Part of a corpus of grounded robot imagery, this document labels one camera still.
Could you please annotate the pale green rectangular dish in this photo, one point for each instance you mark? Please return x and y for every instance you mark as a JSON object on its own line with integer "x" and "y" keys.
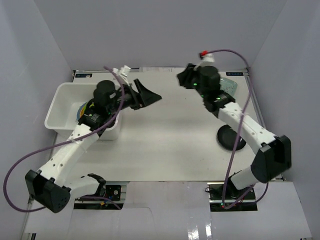
{"x": 229, "y": 86}

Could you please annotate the aluminium frame rail right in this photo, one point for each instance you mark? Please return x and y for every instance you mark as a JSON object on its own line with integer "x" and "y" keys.
{"x": 253, "y": 96}

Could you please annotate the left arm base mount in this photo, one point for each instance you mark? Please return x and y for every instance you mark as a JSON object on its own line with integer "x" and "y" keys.
{"x": 115, "y": 193}

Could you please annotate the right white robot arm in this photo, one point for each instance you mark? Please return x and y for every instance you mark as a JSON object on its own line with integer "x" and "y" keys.
{"x": 273, "y": 154}

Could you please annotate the white plastic bin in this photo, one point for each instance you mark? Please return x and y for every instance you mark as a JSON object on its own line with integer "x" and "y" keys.
{"x": 61, "y": 116}

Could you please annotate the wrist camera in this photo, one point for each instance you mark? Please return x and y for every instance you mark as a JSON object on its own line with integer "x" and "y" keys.
{"x": 122, "y": 74}
{"x": 206, "y": 58}

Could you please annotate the left dark label sticker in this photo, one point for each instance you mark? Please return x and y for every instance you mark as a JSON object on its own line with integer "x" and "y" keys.
{"x": 83, "y": 75}

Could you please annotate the dark label sticker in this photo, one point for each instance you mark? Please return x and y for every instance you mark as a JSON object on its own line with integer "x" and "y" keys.
{"x": 83, "y": 75}
{"x": 235, "y": 74}

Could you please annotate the blue round plate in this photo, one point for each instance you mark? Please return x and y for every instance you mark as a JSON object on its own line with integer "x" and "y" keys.
{"x": 81, "y": 111}

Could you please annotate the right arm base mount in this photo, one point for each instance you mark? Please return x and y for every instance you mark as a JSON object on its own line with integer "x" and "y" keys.
{"x": 215, "y": 194}

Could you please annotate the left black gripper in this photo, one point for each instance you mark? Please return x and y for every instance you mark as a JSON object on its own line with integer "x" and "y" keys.
{"x": 136, "y": 96}

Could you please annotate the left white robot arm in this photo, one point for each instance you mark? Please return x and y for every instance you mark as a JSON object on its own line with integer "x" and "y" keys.
{"x": 48, "y": 185}

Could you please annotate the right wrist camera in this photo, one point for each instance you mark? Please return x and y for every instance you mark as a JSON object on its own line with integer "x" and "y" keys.
{"x": 206, "y": 58}

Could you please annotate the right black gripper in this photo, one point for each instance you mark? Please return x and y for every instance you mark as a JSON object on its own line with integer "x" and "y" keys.
{"x": 184, "y": 76}

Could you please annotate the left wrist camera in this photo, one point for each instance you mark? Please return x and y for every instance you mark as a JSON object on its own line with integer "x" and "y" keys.
{"x": 122, "y": 74}

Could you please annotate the black round plate lower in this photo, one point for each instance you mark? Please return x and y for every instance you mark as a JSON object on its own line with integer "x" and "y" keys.
{"x": 226, "y": 137}

